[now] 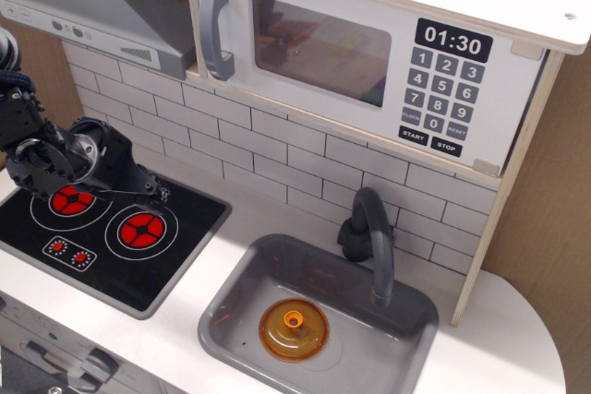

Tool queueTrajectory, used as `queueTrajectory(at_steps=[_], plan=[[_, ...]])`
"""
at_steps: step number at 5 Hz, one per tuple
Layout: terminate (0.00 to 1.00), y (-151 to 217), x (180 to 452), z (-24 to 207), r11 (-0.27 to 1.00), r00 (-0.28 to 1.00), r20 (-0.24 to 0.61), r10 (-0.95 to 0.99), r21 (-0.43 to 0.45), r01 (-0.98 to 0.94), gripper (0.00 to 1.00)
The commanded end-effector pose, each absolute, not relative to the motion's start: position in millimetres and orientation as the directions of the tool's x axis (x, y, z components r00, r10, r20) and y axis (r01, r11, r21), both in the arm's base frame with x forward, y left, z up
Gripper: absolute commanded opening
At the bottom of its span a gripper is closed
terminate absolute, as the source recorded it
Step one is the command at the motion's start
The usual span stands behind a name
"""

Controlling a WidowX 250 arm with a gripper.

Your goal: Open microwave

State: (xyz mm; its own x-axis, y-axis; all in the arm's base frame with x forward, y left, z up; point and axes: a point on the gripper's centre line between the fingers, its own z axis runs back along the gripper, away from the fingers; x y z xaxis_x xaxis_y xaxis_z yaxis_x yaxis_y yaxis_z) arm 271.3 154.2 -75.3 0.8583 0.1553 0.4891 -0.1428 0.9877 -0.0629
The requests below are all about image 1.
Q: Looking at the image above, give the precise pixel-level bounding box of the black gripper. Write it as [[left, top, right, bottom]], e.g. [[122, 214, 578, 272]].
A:
[[69, 117, 170, 216]]

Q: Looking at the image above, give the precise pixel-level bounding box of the white toy microwave door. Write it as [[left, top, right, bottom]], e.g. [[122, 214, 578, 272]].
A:
[[199, 0, 546, 175]]

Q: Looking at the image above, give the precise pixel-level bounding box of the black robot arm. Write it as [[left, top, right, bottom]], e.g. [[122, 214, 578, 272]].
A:
[[1, 30, 170, 216]]

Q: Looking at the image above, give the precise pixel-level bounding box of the white wooden microwave cabinet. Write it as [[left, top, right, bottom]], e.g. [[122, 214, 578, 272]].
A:
[[190, 0, 590, 323]]

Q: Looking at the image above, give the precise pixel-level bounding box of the black toy stovetop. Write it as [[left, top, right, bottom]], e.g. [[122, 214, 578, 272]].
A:
[[1, 172, 231, 320]]

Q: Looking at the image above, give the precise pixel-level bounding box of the orange transparent pot lid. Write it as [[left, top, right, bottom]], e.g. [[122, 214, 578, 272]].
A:
[[258, 298, 330, 363]]

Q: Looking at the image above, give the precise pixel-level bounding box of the grey range hood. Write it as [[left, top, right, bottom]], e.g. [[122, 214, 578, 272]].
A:
[[1, 0, 197, 80]]

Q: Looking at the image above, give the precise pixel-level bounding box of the dark grey toy faucet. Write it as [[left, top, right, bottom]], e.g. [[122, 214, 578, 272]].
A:
[[337, 187, 394, 307]]

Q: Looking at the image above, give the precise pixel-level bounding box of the grey toy sink basin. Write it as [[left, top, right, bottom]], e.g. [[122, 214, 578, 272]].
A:
[[198, 234, 439, 393]]

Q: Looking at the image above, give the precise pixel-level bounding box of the grey oven door handle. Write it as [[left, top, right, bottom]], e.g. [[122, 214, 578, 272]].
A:
[[21, 340, 119, 393]]

